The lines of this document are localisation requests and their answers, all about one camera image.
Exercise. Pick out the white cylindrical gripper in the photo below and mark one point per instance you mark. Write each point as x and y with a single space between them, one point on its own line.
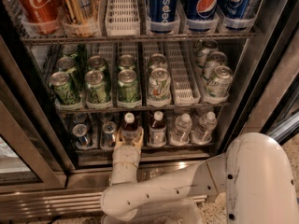
126 154

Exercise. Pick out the brown drink bottle white cap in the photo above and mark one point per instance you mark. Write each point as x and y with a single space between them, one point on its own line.
129 127

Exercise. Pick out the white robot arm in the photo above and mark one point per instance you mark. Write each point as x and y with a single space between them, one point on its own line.
254 173

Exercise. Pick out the clear water bottle left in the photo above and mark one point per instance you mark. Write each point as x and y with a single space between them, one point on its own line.
179 136

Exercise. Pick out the clear water bottle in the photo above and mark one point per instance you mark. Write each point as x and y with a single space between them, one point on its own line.
179 136
202 132

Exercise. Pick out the clear water bottle right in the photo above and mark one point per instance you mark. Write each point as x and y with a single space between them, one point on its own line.
202 132

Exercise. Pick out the empty white shelf tray middle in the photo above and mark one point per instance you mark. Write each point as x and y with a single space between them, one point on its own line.
184 86

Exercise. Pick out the empty white shelf tray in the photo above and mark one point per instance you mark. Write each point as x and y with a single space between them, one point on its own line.
184 86
122 18

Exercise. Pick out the steel fridge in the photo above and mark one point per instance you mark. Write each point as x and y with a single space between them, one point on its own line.
44 173

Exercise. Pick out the empty white shelf tray top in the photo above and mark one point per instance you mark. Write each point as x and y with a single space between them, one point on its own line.
122 18

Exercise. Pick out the blue silver can front right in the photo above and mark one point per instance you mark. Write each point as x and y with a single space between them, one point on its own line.
109 131

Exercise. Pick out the blue silver can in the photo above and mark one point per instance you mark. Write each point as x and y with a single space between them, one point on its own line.
82 136
109 131

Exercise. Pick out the blue silver can front left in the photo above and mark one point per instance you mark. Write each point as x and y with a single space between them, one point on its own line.
82 136

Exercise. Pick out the white green can front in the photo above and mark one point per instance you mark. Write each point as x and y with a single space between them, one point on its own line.
159 87

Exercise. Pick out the white green can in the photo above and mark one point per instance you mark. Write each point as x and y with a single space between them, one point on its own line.
157 60
159 87

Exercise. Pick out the white green can rear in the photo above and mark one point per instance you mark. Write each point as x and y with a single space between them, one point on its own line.
157 60

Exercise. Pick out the green can front far left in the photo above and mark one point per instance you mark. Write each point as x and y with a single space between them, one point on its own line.
64 88

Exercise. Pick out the green can middle far left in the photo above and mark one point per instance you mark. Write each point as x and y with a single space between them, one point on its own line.
69 65

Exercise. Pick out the white can front right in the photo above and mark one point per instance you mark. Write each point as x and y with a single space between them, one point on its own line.
219 82

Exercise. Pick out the green can rear far left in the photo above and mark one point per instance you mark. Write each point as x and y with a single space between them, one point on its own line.
77 52

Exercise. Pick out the white can middle right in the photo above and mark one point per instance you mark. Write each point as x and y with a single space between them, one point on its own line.
213 60

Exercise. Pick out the white can rear right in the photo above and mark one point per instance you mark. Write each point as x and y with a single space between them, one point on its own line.
201 49

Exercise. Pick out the blue pepsi can left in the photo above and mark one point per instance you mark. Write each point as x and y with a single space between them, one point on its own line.
161 13

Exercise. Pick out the blue pepsi can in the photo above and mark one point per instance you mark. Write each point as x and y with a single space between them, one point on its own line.
161 13
199 13
238 13

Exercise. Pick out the gold soda can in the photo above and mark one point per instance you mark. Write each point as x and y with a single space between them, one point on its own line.
81 14

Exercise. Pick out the blue pepsi can middle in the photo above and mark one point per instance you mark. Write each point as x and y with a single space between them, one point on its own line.
199 13

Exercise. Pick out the red coca-cola can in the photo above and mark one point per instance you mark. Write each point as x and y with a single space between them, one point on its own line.
41 16

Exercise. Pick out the blue pepsi can right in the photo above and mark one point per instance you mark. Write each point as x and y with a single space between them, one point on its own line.
238 13

